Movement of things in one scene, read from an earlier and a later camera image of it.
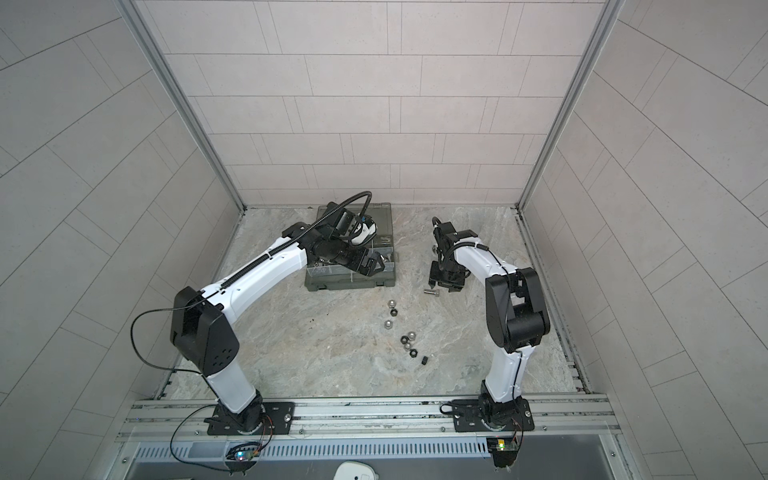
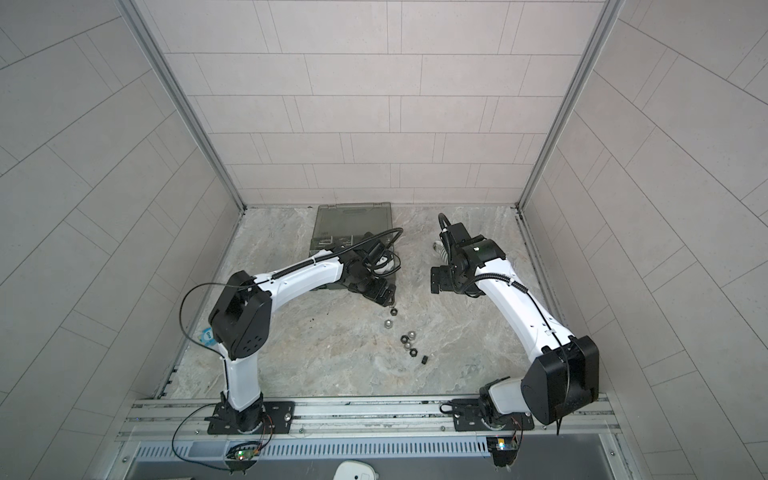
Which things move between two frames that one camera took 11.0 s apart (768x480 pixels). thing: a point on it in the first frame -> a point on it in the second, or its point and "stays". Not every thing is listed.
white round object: [355, 470] stays
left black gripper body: [345, 253] -> [369, 285]
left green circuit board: [242, 457] stays
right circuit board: [504, 451] stays
